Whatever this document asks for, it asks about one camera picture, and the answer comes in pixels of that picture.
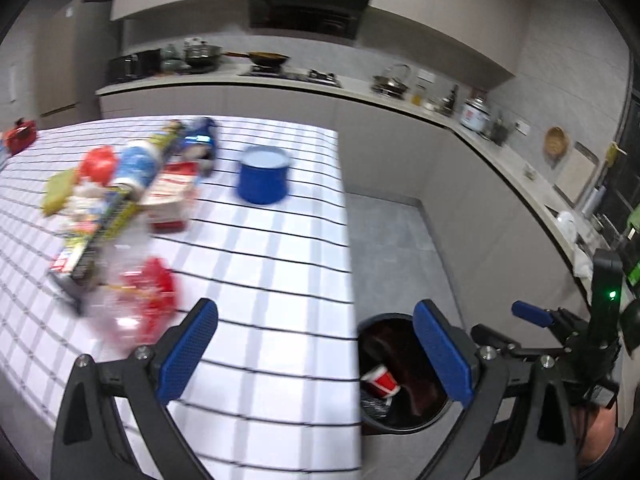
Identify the black lidded wok pot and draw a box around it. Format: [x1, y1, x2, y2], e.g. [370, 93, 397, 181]
[183, 38, 222, 72]

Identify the red paper cup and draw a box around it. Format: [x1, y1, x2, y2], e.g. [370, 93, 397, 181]
[360, 364, 400, 399]

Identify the clear bag with red wrapper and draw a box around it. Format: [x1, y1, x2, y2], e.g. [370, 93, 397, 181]
[86, 243, 180, 351]

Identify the beige refrigerator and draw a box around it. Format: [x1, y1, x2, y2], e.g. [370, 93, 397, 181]
[34, 0, 120, 129]

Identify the red plastic bag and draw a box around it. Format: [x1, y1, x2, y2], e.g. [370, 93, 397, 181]
[78, 145, 118, 186]

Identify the person right hand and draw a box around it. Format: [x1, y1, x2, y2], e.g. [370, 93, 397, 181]
[572, 405, 620, 472]

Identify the utensil holder with utensils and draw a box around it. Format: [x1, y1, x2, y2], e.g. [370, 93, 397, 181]
[489, 115, 510, 146]

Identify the white rice cooker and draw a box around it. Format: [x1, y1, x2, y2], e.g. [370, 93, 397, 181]
[460, 94, 490, 133]

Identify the blue round paper tub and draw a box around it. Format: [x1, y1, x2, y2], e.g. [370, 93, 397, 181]
[236, 145, 292, 205]

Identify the steel kettle pot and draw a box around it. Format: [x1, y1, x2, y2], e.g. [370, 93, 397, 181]
[371, 63, 411, 100]

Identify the yellow oil bottle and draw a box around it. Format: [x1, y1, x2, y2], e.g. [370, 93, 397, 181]
[411, 84, 427, 106]

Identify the blue beverage can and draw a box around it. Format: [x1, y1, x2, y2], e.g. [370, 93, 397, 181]
[180, 116, 218, 177]

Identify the wooden cutting board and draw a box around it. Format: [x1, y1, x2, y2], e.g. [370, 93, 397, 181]
[553, 142, 599, 207]

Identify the white tiled kitchen island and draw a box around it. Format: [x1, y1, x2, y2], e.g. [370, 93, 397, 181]
[1, 116, 360, 479]

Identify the red white carton box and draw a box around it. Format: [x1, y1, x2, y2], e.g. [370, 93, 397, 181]
[140, 162, 200, 233]

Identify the black range hood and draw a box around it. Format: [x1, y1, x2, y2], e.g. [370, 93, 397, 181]
[247, 0, 370, 40]

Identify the white tissue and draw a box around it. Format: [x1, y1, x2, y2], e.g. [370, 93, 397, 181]
[62, 182, 112, 226]

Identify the long snack wrapper pack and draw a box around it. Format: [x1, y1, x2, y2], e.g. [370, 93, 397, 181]
[49, 185, 139, 315]

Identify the frying pan with handle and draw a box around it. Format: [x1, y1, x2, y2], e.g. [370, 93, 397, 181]
[224, 51, 290, 68]

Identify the black gas stove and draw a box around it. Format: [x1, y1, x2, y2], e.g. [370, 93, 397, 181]
[241, 66, 342, 88]

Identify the yellow green sponge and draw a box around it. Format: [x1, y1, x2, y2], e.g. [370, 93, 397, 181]
[41, 168, 78, 217]

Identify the dark glass bottle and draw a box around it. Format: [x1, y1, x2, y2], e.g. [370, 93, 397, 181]
[440, 84, 459, 117]

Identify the black trash bucket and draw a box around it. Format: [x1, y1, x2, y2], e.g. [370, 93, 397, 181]
[357, 313, 483, 434]

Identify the round bamboo strainer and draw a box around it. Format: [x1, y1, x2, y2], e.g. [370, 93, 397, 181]
[544, 126, 570, 166]

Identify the black yellow coconut juice can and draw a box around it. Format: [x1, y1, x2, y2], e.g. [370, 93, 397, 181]
[149, 119, 186, 154]

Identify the black microwave oven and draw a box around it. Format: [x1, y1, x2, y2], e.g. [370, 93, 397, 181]
[106, 49, 162, 84]

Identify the blue white paper cup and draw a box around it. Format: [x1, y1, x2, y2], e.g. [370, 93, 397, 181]
[111, 140, 162, 200]

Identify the green ceramic vase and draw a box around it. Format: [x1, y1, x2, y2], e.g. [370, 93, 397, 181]
[162, 44, 181, 61]

